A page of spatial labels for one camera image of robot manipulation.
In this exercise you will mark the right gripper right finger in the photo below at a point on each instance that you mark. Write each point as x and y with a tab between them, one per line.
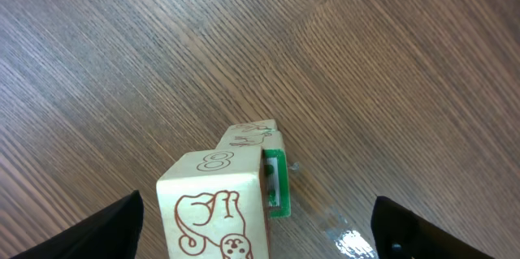
401	234

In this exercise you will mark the green V letter block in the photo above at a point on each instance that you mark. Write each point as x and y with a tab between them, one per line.
268	125

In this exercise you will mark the green N letter block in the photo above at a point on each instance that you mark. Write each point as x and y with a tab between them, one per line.
275	161

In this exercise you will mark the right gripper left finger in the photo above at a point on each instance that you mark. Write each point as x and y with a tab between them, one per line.
111	233

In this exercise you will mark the white block green bottom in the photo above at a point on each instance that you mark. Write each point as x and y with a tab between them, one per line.
213	205

